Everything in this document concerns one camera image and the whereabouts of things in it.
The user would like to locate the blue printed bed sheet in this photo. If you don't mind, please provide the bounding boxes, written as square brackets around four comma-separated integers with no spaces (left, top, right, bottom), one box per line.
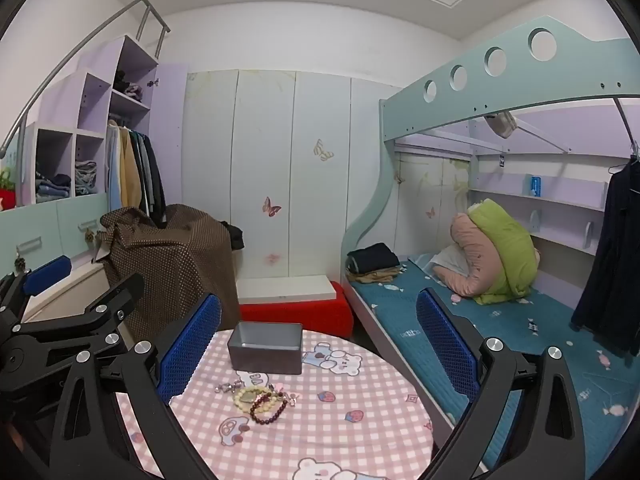
[350,255,640,480]

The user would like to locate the red ottoman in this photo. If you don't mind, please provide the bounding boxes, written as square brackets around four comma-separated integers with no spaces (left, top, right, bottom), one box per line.
[238,281,354,339]

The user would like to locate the black cloth bundle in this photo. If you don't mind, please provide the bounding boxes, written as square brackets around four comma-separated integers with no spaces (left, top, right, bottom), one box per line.
[219,220,245,251]

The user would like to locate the folded blue clothes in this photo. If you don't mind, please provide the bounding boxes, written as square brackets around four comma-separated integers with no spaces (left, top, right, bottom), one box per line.
[35,173,72,204]

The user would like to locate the white lamp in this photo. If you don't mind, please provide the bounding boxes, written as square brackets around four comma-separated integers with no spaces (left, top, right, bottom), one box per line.
[483,112,516,139]

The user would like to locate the cream bead bracelet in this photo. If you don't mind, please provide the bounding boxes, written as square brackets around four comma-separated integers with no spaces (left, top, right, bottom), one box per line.
[233,385,279,409]

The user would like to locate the white board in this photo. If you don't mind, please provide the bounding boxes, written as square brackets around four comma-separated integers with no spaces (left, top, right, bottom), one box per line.
[236,276,337,305]

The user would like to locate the dark hanging coat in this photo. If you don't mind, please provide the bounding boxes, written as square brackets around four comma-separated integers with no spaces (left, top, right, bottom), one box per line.
[571,157,640,357]

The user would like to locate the grey metal handrail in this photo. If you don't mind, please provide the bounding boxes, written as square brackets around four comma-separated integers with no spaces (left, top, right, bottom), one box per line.
[0,0,171,161]

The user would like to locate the purple wall shelf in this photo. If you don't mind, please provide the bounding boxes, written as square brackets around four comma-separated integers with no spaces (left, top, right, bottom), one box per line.
[468,170,609,257]

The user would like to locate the brown dotted cloth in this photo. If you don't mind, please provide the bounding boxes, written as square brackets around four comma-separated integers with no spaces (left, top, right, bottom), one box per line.
[97,204,244,342]

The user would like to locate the mint bunk bed frame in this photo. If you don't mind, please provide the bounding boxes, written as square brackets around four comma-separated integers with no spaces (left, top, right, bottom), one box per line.
[341,15,640,480]

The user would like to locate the folded jeans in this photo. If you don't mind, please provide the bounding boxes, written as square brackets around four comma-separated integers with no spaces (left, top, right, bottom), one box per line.
[74,160,104,196]

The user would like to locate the white wardrobe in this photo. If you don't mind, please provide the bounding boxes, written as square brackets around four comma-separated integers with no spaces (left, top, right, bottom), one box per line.
[182,70,401,282]

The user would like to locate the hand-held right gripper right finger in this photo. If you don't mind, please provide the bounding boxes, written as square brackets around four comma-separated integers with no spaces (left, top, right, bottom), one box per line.
[416,288,586,480]

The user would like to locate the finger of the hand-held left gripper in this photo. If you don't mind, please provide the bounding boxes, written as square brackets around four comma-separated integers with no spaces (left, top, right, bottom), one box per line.
[10,273,146,358]
[0,254,73,322]

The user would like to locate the clothes pile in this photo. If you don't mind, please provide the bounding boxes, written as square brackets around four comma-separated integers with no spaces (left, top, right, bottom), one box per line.
[112,68,146,102]

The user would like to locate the metal hanger rail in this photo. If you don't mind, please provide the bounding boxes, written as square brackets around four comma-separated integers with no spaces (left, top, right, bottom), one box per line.
[612,97,640,162]

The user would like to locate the mint drawer cabinet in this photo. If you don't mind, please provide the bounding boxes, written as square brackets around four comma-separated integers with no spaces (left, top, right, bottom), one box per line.
[0,194,111,282]

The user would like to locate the grey metal tin box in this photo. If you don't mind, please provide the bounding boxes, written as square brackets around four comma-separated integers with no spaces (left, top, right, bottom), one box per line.
[227,321,304,376]

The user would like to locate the white pillow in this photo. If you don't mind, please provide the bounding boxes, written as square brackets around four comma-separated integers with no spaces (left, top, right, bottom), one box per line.
[430,249,474,281]

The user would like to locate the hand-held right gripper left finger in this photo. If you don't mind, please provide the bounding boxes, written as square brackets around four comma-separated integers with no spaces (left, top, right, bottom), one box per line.
[50,292,223,480]

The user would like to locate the tan folded clothes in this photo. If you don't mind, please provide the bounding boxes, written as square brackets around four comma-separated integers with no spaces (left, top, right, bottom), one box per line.
[348,265,404,284]

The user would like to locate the green quilt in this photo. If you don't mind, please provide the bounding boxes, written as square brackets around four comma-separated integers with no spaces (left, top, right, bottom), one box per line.
[466,198,539,306]

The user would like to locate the purple shelf unit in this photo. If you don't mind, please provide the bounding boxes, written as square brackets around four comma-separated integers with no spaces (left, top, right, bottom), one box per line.
[15,35,189,211]

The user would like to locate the row of hanging clothes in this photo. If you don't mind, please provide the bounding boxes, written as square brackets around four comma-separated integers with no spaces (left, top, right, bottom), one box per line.
[105,120,167,227]

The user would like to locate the pink quilt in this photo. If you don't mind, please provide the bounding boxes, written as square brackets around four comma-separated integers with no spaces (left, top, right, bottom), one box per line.
[432,212,542,297]

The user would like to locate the black folded clothes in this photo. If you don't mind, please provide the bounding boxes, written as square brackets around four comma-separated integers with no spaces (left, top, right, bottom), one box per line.
[346,242,401,275]

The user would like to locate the dark red bead bracelet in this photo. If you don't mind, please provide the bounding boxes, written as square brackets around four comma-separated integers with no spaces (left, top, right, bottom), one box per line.
[249,393,290,425]

